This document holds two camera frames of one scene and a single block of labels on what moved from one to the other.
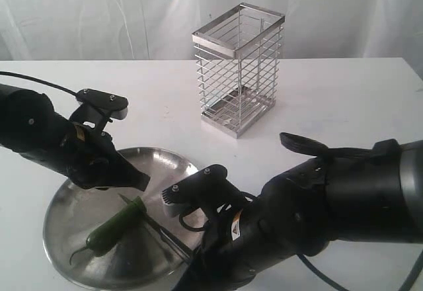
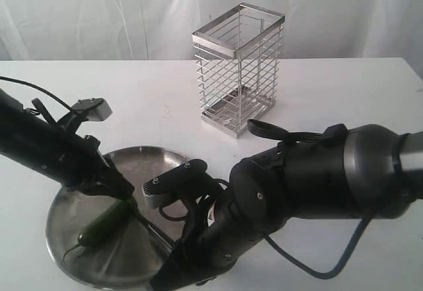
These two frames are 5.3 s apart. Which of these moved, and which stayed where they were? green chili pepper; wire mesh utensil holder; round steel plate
Moved: green chili pepper
Stayed: wire mesh utensil holder; round steel plate
